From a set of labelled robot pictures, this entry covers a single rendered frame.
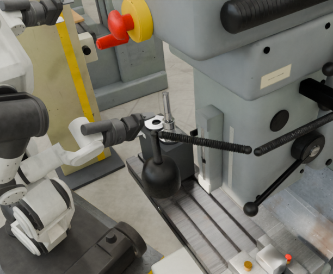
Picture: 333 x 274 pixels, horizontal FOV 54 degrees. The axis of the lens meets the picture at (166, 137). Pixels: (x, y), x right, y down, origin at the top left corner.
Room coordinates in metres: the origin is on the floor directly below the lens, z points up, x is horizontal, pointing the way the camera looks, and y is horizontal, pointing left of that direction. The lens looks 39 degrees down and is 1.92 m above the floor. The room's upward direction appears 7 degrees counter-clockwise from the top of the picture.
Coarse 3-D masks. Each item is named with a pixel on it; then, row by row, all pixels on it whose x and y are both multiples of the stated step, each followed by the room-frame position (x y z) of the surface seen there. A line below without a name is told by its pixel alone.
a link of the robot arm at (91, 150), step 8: (56, 144) 0.78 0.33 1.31; (96, 144) 0.77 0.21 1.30; (56, 152) 0.75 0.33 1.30; (64, 152) 0.75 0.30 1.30; (72, 152) 0.75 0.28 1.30; (80, 152) 0.74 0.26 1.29; (88, 152) 0.75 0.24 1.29; (96, 152) 0.77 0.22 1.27; (64, 160) 0.73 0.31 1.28; (72, 160) 0.73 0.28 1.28; (80, 160) 0.74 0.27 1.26; (88, 160) 0.76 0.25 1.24
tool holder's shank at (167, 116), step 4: (164, 92) 0.96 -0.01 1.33; (168, 92) 0.96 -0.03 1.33; (164, 96) 0.94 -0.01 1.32; (168, 96) 0.95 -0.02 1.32; (164, 100) 0.94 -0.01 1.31; (168, 100) 0.95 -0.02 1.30; (164, 104) 0.95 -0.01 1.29; (168, 104) 0.94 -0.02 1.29; (164, 108) 0.95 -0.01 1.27; (168, 108) 0.94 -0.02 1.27; (164, 112) 0.95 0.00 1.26; (168, 112) 0.94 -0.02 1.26; (164, 116) 0.95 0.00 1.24; (168, 116) 0.94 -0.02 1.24; (168, 120) 0.94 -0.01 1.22
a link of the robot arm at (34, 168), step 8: (40, 152) 0.77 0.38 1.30; (48, 152) 0.75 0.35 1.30; (24, 160) 0.74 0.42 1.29; (32, 160) 0.73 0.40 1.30; (40, 160) 0.73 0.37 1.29; (48, 160) 0.73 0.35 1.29; (56, 160) 0.74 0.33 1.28; (24, 168) 0.71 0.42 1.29; (32, 168) 0.71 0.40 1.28; (40, 168) 0.72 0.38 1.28; (48, 168) 0.72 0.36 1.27; (56, 168) 0.74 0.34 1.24; (16, 176) 0.68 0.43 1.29; (24, 176) 0.70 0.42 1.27; (32, 176) 0.70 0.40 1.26; (40, 176) 0.71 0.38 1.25; (24, 184) 0.68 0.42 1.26
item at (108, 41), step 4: (104, 36) 0.54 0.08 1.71; (108, 36) 0.54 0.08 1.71; (112, 36) 0.54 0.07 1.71; (128, 36) 0.55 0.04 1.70; (100, 40) 0.53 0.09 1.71; (104, 40) 0.53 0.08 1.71; (108, 40) 0.54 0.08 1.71; (112, 40) 0.54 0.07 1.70; (116, 40) 0.54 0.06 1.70; (120, 40) 0.54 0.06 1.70; (124, 40) 0.54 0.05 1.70; (128, 40) 0.55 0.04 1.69; (96, 44) 0.54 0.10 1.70; (100, 44) 0.53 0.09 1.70; (104, 44) 0.53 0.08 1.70; (108, 44) 0.53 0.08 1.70; (112, 44) 0.54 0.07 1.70; (116, 44) 0.54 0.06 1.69; (120, 44) 0.54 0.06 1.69; (100, 48) 0.54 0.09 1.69; (104, 48) 0.53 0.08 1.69
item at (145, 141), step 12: (156, 120) 1.06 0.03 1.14; (144, 132) 1.01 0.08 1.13; (180, 132) 0.96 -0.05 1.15; (144, 144) 1.03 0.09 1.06; (168, 144) 0.91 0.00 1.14; (180, 144) 0.91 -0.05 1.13; (144, 156) 1.05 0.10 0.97; (180, 156) 0.90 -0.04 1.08; (192, 156) 0.93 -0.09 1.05; (180, 168) 0.90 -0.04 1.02; (192, 168) 0.93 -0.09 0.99
